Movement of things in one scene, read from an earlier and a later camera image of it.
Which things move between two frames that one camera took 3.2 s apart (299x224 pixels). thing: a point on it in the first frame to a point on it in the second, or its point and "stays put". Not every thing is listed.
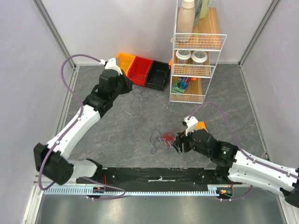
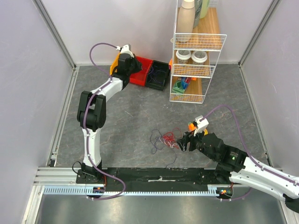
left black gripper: (128, 83) to (138, 65)
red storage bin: (137, 71) stays put
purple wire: (134, 95) to (153, 68)
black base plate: (156, 176) stays put
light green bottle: (204, 8) stays put
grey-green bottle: (198, 6) stays put
